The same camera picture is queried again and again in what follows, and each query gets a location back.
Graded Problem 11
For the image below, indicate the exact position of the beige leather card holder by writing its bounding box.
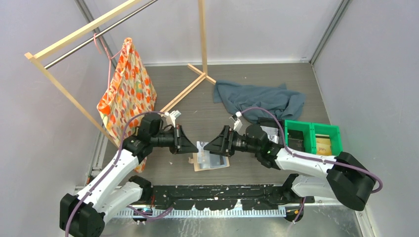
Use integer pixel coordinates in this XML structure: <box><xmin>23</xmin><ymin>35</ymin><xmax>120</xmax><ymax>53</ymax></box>
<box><xmin>189</xmin><ymin>141</ymin><xmax>230</xmax><ymax>172</ymax></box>

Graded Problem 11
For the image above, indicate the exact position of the black tray with cards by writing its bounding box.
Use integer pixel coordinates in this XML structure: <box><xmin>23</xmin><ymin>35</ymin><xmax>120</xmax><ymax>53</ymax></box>
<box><xmin>257</xmin><ymin>117</ymin><xmax>284</xmax><ymax>145</ymax></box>

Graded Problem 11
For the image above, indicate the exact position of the metal hanging rod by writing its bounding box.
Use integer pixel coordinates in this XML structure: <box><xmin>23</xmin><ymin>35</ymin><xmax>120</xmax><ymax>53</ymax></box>
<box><xmin>45</xmin><ymin>0</ymin><xmax>158</xmax><ymax>69</ymax></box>

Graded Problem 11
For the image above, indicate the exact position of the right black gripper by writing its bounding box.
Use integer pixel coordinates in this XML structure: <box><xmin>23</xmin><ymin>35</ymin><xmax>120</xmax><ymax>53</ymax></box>
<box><xmin>205</xmin><ymin>125</ymin><xmax>260</xmax><ymax>157</ymax></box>

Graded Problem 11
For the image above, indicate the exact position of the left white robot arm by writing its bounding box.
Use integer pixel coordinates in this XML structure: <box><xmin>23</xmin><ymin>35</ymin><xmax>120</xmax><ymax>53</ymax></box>
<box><xmin>59</xmin><ymin>110</ymin><xmax>198</xmax><ymax>237</ymax></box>

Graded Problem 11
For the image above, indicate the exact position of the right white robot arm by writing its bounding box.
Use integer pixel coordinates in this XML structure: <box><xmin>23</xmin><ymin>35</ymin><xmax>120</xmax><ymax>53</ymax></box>
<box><xmin>204</xmin><ymin>125</ymin><xmax>378</xmax><ymax>211</ymax></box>

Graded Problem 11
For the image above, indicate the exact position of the green plastic bin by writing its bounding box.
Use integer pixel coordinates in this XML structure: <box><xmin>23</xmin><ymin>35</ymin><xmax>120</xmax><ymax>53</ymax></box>
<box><xmin>283</xmin><ymin>120</ymin><xmax>343</xmax><ymax>156</ymax></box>

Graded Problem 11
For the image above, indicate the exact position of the orange floral fabric bag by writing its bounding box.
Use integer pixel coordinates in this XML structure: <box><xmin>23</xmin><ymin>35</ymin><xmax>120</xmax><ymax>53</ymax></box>
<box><xmin>96</xmin><ymin>38</ymin><xmax>158</xmax><ymax>173</ymax></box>

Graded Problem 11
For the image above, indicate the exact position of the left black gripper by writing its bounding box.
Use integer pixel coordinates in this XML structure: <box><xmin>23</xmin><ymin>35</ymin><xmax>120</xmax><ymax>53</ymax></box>
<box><xmin>151</xmin><ymin>124</ymin><xmax>198</xmax><ymax>154</ymax></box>

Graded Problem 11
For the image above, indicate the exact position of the blue grey cloth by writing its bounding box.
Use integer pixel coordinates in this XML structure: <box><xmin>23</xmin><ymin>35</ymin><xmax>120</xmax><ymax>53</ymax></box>
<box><xmin>213</xmin><ymin>80</ymin><xmax>306</xmax><ymax>124</ymax></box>

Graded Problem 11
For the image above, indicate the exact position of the wooden clothes rack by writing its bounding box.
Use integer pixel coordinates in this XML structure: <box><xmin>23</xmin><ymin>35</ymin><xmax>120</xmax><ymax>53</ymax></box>
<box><xmin>24</xmin><ymin>0</ymin><xmax>217</xmax><ymax>148</ymax></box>

